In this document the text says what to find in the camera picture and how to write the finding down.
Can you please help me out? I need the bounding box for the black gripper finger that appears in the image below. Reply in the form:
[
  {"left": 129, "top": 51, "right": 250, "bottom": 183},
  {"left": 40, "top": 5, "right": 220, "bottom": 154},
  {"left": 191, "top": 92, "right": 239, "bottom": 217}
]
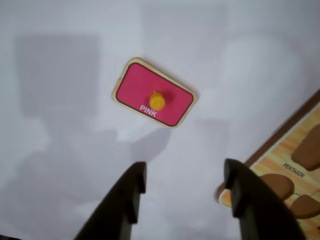
[
  {"left": 74, "top": 161, "right": 147, "bottom": 240},
  {"left": 223, "top": 158, "right": 307, "bottom": 240}
]

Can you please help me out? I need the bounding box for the pink rectangle piece yellow pin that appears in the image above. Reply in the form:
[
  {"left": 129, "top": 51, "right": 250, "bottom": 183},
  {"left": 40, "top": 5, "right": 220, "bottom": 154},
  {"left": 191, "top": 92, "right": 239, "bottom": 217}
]
[{"left": 111, "top": 57, "right": 196, "bottom": 130}]

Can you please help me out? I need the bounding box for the wooden shape puzzle board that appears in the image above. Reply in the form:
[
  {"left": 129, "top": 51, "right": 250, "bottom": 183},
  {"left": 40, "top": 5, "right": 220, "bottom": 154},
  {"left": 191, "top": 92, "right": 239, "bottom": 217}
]
[{"left": 214, "top": 88, "right": 320, "bottom": 240}]

